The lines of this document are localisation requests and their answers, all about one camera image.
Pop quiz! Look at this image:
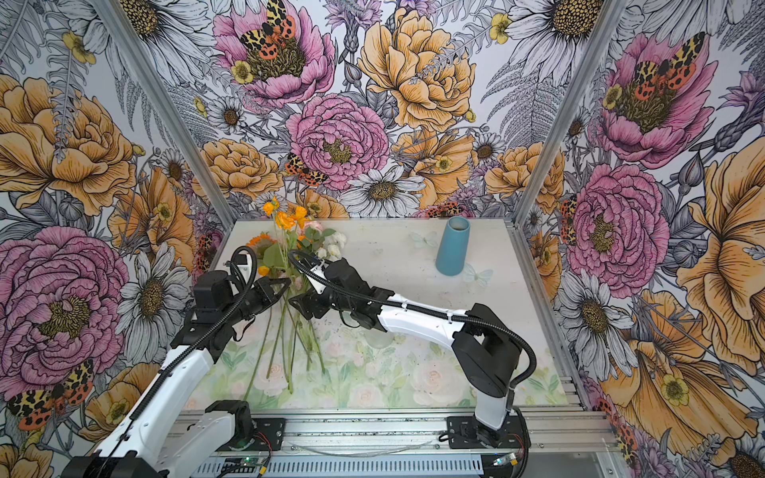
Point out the orange marigold flower stem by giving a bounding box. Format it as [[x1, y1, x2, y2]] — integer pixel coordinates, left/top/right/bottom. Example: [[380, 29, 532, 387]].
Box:
[[247, 233, 284, 279]]

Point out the yellow orange poppy stem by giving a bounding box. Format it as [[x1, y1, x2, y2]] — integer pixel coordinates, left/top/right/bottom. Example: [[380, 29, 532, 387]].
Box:
[[247, 196, 307, 390]]

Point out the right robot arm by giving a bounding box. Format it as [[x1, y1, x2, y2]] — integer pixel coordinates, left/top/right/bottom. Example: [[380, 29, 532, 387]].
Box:
[[288, 250, 538, 431]]

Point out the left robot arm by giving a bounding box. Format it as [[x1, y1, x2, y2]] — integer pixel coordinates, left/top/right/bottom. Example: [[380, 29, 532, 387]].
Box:
[[62, 270, 291, 477]]

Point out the teal ceramic vase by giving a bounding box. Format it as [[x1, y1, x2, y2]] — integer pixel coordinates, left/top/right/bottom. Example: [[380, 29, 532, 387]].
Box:
[[435, 216, 470, 276]]

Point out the pink white flower bunch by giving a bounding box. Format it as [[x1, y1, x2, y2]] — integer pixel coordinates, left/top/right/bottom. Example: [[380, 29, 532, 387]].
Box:
[[279, 216, 348, 378]]

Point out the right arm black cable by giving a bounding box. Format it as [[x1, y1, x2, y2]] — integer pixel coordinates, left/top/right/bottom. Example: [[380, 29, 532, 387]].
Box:
[[288, 249, 538, 390]]

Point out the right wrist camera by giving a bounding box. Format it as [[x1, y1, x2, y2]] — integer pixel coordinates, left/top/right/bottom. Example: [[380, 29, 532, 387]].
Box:
[[306, 261, 328, 295]]

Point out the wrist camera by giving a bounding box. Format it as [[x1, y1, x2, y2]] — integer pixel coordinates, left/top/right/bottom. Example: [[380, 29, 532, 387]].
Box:
[[306, 261, 328, 295], [228, 248, 254, 285]]

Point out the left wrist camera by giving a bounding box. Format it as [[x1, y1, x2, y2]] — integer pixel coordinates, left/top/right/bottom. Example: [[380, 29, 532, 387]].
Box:
[[228, 248, 254, 285]]

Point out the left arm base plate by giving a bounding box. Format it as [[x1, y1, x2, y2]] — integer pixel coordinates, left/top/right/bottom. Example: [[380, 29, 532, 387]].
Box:
[[220, 418, 287, 452]]

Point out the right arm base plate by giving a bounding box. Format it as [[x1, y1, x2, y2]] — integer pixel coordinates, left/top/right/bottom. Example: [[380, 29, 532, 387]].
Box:
[[439, 414, 531, 449]]

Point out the aluminium front rail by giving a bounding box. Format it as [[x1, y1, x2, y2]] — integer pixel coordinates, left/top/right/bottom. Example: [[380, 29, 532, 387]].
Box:
[[110, 408, 623, 458]]

